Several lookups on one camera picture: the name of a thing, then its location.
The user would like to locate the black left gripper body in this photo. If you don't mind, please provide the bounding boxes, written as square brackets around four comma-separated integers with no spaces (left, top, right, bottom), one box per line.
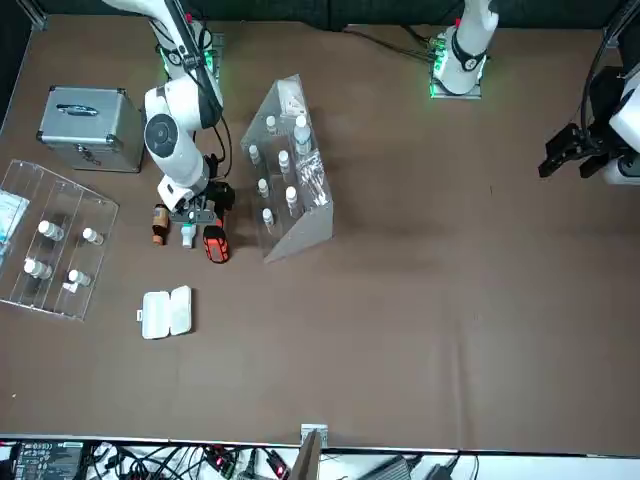
[574,117,624,162]

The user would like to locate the black orange barcode scanner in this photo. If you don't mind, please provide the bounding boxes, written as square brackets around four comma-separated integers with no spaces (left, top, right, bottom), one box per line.
[201,181,237,264]

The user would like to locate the black power adapter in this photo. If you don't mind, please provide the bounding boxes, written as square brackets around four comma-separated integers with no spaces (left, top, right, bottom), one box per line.
[424,461,462,480]

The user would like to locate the tangled black cables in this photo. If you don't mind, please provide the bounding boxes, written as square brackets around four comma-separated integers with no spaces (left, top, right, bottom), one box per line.
[83,441,302,480]

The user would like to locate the white flat packet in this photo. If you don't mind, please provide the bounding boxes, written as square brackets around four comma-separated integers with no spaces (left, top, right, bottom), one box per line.
[276,79,308,117]

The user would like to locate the aluminium first aid case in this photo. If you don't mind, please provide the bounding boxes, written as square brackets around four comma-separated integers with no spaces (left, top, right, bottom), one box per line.
[35,85,146,175]

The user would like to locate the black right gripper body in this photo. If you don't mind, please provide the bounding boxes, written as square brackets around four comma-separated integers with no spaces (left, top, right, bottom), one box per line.
[171,196,224,225]

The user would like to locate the silver camera post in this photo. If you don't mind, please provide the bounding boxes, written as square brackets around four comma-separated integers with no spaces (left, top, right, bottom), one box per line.
[299,423,330,480]

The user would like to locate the blue white mask packet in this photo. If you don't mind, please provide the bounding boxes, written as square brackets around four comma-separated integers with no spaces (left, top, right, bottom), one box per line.
[0,190,31,258]

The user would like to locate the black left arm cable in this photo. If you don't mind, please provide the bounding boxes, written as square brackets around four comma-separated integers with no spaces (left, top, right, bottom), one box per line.
[581,0,640,132]

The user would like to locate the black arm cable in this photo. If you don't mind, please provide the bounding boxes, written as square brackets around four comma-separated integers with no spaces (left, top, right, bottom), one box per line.
[163,0,235,182]
[581,0,640,132]

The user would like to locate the cotton swab packet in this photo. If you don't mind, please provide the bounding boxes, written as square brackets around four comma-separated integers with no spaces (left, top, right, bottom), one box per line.
[294,151,332,209]

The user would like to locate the clear acrylic divided tray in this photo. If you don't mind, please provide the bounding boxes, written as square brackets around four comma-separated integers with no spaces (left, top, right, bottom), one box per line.
[0,158,122,323]

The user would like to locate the clear acrylic stepped shelf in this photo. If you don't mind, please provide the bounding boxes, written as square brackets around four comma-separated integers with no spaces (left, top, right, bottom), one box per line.
[240,73,336,265]

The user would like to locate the brown medicine bottle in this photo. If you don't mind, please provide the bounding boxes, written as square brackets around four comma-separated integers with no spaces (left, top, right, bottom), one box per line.
[150,201,172,247]

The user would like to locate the grey power adapter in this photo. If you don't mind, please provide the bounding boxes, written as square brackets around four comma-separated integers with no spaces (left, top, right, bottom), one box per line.
[361,453,424,480]

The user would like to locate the white plastic pill case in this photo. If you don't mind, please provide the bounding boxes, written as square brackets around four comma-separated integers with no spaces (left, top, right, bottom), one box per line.
[136,285,194,342]

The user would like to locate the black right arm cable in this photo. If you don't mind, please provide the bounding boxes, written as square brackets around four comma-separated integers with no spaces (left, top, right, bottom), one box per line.
[163,0,235,182]

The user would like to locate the black base cables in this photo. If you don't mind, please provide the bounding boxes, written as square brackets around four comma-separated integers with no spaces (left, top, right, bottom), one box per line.
[343,23,437,63]

